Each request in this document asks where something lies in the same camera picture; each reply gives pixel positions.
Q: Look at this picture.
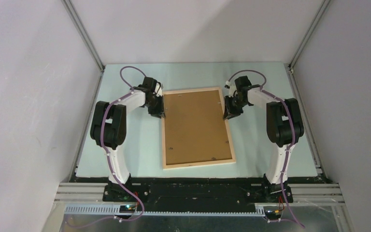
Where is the right aluminium corner rail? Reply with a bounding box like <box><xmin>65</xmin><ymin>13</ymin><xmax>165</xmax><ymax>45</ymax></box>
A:
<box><xmin>289</xmin><ymin>0</ymin><xmax>332</xmax><ymax>70</ymax></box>

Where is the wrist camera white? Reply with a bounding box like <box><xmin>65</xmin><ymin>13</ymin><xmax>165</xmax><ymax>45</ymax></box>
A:
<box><xmin>156</xmin><ymin>82</ymin><xmax>163</xmax><ymax>97</ymax></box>
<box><xmin>225</xmin><ymin>80</ymin><xmax>237</xmax><ymax>98</ymax></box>

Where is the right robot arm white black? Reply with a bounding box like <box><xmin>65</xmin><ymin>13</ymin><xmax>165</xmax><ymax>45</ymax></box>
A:
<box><xmin>223</xmin><ymin>76</ymin><xmax>304</xmax><ymax>202</ymax></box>

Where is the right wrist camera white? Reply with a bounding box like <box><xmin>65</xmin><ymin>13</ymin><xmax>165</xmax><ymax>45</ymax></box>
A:
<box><xmin>225</xmin><ymin>80</ymin><xmax>237</xmax><ymax>98</ymax></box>

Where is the left aluminium corner rail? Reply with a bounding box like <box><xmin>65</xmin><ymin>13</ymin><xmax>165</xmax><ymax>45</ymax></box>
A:
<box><xmin>61</xmin><ymin>0</ymin><xmax>105</xmax><ymax>73</ymax></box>

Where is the aluminium corner rail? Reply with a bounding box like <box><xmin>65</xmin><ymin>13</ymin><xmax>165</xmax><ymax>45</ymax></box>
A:
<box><xmin>289</xmin><ymin>0</ymin><xmax>332</xmax><ymax>70</ymax></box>
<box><xmin>61</xmin><ymin>0</ymin><xmax>105</xmax><ymax>73</ymax></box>

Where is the front aluminium rail frame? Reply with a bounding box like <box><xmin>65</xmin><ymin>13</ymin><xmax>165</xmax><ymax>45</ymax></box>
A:
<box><xmin>43</xmin><ymin>177</ymin><xmax>354</xmax><ymax>232</ymax></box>

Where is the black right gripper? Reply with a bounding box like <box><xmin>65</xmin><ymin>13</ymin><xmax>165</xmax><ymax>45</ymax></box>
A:
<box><xmin>224</xmin><ymin>95</ymin><xmax>248</xmax><ymax>120</ymax></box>

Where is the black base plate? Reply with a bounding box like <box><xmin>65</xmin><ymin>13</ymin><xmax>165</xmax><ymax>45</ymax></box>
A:
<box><xmin>102</xmin><ymin>177</ymin><xmax>293</xmax><ymax>213</ymax></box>

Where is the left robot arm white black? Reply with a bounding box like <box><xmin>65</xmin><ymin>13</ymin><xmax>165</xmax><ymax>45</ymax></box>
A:
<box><xmin>90</xmin><ymin>77</ymin><xmax>165</xmax><ymax>201</ymax></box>

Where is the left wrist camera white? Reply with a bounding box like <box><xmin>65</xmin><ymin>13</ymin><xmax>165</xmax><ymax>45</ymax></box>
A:
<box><xmin>156</xmin><ymin>82</ymin><xmax>163</xmax><ymax>97</ymax></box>

